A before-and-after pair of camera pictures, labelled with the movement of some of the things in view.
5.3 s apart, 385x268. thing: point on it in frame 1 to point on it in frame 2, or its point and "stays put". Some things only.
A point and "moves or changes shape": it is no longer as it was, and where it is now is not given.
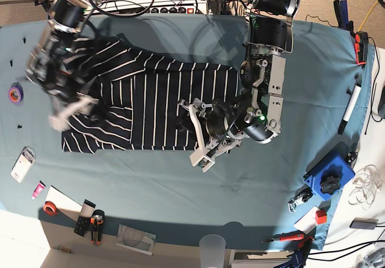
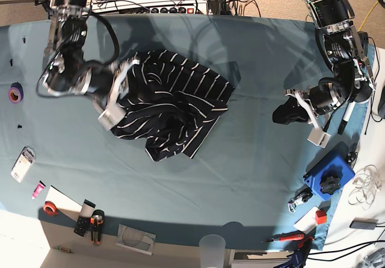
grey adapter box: (364, 223) stays put
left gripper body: (71, 101) to (98, 86)
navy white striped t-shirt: (135, 98) moves or changes shape
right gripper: (218, 122) to (323, 99)
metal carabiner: (301, 196) stays put
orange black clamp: (361, 41) stays put
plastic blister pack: (24, 162) stays put
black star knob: (329, 185) stays put
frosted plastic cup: (212, 250) stays put
